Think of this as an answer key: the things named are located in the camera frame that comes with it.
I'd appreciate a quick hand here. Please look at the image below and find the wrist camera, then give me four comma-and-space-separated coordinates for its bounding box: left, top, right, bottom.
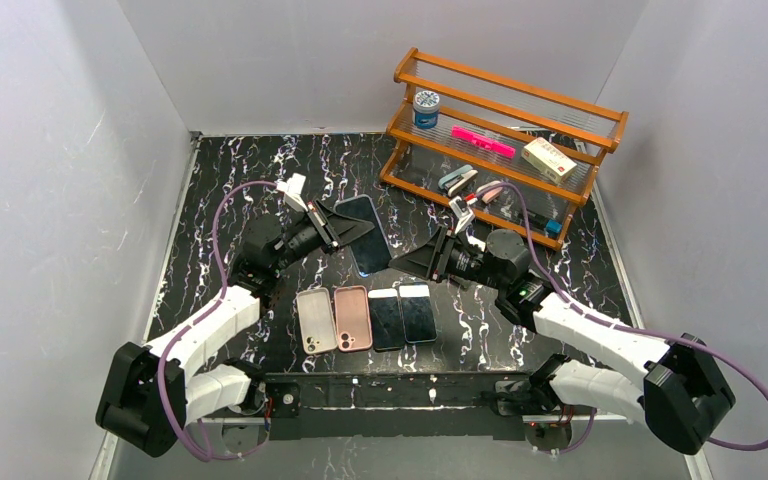
276, 173, 308, 213
449, 193, 477, 235

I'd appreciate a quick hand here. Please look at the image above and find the blue lidded jar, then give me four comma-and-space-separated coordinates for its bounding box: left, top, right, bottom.
412, 90, 441, 129

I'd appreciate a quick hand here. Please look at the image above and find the pink phone case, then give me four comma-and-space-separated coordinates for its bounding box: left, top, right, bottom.
334, 286, 373, 352

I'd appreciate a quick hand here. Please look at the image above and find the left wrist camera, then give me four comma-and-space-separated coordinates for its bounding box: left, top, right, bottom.
276, 173, 308, 213

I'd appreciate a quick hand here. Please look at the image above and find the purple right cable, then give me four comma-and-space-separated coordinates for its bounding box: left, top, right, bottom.
466, 182, 768, 453

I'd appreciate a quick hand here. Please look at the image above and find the pink highlighter pen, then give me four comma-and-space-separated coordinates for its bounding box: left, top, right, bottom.
451, 126, 517, 159

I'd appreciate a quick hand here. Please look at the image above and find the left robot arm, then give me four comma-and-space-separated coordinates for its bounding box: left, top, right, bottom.
95, 200, 373, 458

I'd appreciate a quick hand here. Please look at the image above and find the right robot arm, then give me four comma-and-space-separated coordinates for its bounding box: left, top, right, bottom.
389, 227, 736, 455

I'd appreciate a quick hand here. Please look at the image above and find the purple cable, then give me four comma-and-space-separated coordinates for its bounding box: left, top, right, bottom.
157, 181, 279, 463
466, 182, 768, 453

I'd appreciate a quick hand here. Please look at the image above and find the pink stapler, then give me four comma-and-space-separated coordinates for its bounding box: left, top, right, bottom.
476, 180, 503, 204

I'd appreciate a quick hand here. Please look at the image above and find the bare black phone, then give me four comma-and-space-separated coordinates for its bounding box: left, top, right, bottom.
398, 283, 437, 344
367, 288, 406, 352

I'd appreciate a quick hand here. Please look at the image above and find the white red carton box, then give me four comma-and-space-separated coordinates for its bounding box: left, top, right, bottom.
521, 137, 577, 185

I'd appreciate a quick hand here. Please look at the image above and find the teal and white stapler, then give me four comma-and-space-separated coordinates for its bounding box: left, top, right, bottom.
438, 165, 478, 198

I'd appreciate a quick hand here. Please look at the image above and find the orange wooden shelf rack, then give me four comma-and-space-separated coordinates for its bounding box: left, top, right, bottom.
379, 48, 629, 250

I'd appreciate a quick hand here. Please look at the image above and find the beige phone case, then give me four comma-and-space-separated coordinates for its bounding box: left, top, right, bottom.
296, 287, 337, 355

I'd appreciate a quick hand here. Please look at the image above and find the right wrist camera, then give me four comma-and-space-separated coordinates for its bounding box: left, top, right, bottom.
449, 193, 477, 235

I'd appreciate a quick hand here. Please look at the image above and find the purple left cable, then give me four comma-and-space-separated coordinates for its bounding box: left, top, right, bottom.
157, 181, 279, 463

